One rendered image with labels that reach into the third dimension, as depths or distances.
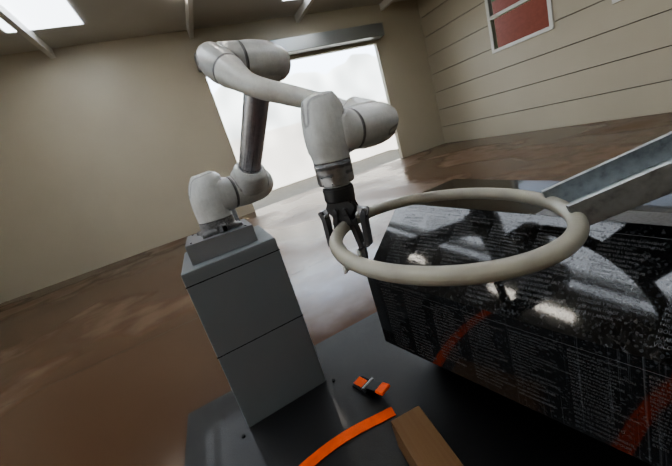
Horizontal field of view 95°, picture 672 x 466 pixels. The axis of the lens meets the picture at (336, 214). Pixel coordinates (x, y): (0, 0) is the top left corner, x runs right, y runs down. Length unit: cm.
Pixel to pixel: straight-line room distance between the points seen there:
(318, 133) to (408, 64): 906
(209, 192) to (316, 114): 86
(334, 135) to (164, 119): 688
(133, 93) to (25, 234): 325
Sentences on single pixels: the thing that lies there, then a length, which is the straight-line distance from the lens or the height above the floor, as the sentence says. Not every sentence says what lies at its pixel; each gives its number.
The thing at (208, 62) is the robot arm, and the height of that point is 145.
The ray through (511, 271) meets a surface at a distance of 49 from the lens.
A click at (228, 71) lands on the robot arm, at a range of 103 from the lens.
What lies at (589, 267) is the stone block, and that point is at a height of 73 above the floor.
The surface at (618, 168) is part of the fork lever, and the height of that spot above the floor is 93.
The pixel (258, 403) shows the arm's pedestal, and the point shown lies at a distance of 168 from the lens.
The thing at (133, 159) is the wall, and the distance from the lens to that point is 747.
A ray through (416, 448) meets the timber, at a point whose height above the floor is 13.
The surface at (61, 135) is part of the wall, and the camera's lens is 775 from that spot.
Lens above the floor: 114
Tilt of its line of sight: 14 degrees down
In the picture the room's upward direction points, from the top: 17 degrees counter-clockwise
